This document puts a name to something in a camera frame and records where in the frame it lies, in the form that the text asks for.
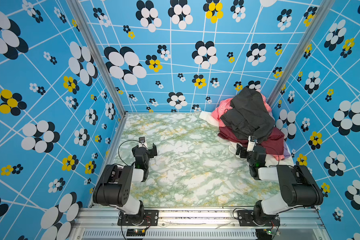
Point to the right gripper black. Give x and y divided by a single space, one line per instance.
243 155

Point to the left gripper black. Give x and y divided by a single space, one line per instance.
150 154

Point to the maroon shirt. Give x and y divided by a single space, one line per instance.
274 144

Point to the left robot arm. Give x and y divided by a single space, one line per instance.
114 186

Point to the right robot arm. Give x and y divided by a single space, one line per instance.
297 187

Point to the dark grey cloth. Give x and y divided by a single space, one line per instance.
249 116

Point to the pink cloth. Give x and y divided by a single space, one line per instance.
225 105

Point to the lavender cloth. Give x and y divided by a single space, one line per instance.
286 153

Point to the left circuit board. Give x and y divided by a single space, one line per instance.
136 232

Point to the circuit board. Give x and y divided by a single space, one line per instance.
265 234
136 232

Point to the right circuit board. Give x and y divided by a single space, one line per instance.
265 234

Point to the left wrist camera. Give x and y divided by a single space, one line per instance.
142 142

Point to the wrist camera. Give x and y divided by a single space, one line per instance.
142 142
252 141

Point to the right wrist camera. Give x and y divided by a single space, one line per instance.
252 141

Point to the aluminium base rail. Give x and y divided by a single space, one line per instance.
216 223

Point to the right aluminium corner post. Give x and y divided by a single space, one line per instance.
309 34

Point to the aluminium corner post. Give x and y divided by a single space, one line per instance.
79 16
309 34

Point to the left aluminium corner post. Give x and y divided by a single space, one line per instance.
79 16

